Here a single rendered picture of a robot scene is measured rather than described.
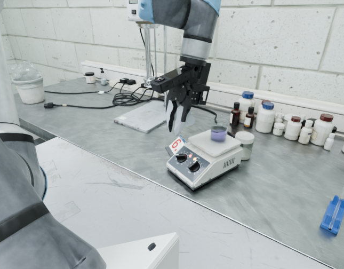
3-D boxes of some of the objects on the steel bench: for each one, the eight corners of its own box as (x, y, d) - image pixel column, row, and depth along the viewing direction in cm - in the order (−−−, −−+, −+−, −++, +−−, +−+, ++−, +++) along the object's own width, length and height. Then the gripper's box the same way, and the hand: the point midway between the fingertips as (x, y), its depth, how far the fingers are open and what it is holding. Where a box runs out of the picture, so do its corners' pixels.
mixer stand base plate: (146, 133, 93) (146, 130, 93) (112, 120, 104) (112, 118, 103) (185, 109, 115) (185, 108, 115) (154, 101, 125) (154, 100, 125)
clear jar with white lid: (239, 162, 75) (242, 141, 72) (229, 153, 80) (231, 132, 77) (254, 158, 77) (258, 137, 73) (243, 150, 82) (247, 129, 78)
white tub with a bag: (21, 107, 118) (7, 64, 108) (17, 99, 128) (4, 60, 118) (51, 101, 126) (40, 61, 115) (46, 94, 136) (36, 56, 126)
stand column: (166, 107, 116) (164, -77, 83) (162, 105, 117) (158, -75, 84) (169, 105, 118) (169, -75, 85) (165, 104, 119) (162, -74, 86)
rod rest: (336, 235, 51) (342, 223, 49) (319, 226, 53) (324, 215, 51) (344, 209, 58) (350, 198, 56) (329, 203, 60) (334, 192, 58)
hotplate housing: (193, 192, 63) (194, 168, 59) (165, 169, 72) (165, 147, 68) (245, 164, 75) (249, 142, 71) (215, 147, 84) (217, 127, 80)
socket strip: (157, 98, 130) (157, 91, 128) (109, 86, 150) (108, 79, 148) (163, 95, 134) (163, 88, 132) (115, 84, 154) (114, 78, 152)
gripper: (221, 64, 60) (201, 140, 67) (194, 58, 67) (180, 127, 74) (196, 58, 54) (177, 142, 62) (170, 53, 62) (157, 127, 69)
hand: (172, 129), depth 66 cm, fingers closed
